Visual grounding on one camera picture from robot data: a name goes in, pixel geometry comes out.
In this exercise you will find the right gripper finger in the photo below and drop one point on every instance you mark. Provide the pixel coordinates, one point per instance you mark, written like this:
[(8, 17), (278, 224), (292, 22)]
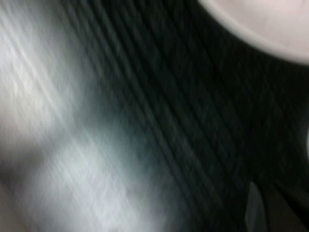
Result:
[(254, 212)]

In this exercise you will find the pink plate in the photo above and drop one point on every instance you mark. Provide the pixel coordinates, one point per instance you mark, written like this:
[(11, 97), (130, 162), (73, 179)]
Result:
[(265, 24)]

